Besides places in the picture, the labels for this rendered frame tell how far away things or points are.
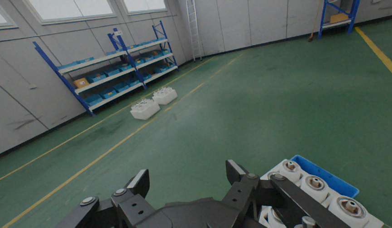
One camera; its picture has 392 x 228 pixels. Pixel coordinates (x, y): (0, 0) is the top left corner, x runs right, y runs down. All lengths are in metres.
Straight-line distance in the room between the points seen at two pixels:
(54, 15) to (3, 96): 2.33
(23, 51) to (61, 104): 1.39
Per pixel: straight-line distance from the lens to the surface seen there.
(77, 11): 5.76
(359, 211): 0.89
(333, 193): 0.98
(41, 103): 5.32
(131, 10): 6.47
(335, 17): 5.55
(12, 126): 5.42
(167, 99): 2.85
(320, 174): 1.17
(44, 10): 5.62
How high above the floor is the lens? 0.99
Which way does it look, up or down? 29 degrees down
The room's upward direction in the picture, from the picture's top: 19 degrees counter-clockwise
